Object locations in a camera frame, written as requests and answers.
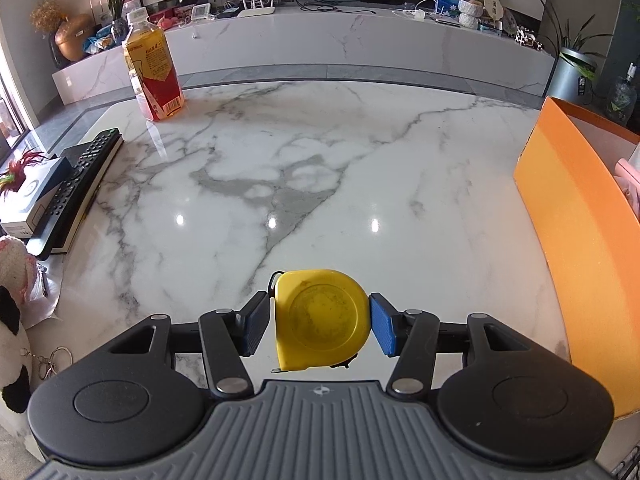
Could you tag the white router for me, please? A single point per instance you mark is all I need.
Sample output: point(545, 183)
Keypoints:
point(257, 11)

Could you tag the white woven pot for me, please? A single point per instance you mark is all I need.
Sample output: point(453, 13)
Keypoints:
point(470, 14)

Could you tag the small white digital clock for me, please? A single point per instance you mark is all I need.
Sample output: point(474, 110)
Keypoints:
point(202, 12)

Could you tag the small pink toy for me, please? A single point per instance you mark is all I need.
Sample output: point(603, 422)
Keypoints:
point(168, 22)

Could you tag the green plant in vase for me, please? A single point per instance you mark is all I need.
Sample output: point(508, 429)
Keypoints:
point(117, 5)

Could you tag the clear water jug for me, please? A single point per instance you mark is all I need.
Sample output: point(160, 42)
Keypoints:
point(621, 97)

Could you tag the white charger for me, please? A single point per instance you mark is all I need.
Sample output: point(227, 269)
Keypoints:
point(420, 14)

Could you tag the black and white cow figure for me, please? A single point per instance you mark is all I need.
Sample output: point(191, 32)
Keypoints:
point(529, 39)

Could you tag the wooden hand fan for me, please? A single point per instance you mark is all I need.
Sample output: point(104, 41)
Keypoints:
point(492, 2)

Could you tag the white and blue box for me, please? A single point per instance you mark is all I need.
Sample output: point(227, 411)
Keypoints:
point(30, 202)

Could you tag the decorative plate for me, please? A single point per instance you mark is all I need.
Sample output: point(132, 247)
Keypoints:
point(510, 21)

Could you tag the red feather toy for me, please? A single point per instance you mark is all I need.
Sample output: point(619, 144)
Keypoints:
point(17, 172)

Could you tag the orange cardboard box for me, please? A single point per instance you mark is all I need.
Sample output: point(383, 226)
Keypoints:
point(575, 220)

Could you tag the blue snack bag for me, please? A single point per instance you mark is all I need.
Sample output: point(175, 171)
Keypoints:
point(100, 40)

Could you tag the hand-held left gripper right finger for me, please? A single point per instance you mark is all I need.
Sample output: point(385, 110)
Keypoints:
point(382, 325)

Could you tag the marble television cabinet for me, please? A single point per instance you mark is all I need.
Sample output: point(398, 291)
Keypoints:
point(300, 45)

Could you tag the copper round vase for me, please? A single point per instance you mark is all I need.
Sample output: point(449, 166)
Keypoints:
point(72, 37)

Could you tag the black and white cow plush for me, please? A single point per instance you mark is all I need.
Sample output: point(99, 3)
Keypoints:
point(12, 355)

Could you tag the dried flowers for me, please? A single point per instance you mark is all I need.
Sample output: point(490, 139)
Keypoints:
point(47, 15)

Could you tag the knitted pink white doll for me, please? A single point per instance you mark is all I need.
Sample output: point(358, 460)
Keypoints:
point(12, 260)

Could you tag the clear plastic bag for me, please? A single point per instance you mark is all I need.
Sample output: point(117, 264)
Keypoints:
point(45, 305)

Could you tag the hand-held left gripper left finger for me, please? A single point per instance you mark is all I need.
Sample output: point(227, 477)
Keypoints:
point(252, 327)

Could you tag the orange drink bottle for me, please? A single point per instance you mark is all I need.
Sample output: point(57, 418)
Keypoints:
point(155, 75)

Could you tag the long leaf floor plant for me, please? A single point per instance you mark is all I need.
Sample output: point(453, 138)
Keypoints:
point(567, 35)

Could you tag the yellow tape measure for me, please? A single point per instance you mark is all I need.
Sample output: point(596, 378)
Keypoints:
point(320, 320)

